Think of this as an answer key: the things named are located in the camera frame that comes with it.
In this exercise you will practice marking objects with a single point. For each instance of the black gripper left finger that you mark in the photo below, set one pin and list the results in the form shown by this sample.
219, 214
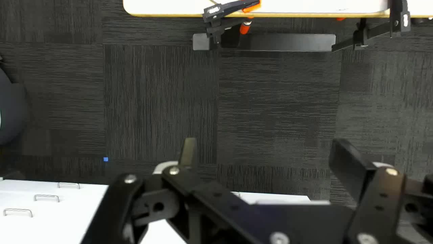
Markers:
136, 208

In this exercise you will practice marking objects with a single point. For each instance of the pale wood-edged table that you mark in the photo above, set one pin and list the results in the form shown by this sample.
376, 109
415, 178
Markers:
171, 7

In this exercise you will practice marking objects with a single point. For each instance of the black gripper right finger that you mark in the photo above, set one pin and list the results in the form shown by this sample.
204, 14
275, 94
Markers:
380, 203

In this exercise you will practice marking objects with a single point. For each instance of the white counter cabinet wood top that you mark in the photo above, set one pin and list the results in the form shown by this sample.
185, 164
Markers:
55, 225

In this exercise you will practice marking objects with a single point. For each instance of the black box with glossy top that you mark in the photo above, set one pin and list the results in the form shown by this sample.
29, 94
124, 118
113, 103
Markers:
279, 42

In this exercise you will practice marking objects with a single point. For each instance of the black clamp with orange knob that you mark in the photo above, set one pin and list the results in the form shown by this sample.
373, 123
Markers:
217, 12

